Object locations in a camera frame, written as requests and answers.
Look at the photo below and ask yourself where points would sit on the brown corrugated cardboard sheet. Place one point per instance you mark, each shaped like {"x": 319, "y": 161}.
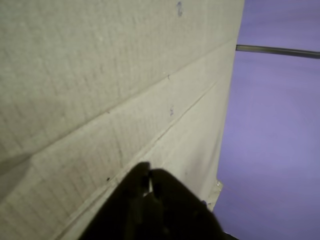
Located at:
{"x": 100, "y": 75}

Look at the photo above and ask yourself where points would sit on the dark thin rod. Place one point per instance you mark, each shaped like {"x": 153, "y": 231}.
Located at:
{"x": 275, "y": 51}

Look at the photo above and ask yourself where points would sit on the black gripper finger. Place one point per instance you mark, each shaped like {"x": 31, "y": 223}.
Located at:
{"x": 180, "y": 215}
{"x": 117, "y": 215}

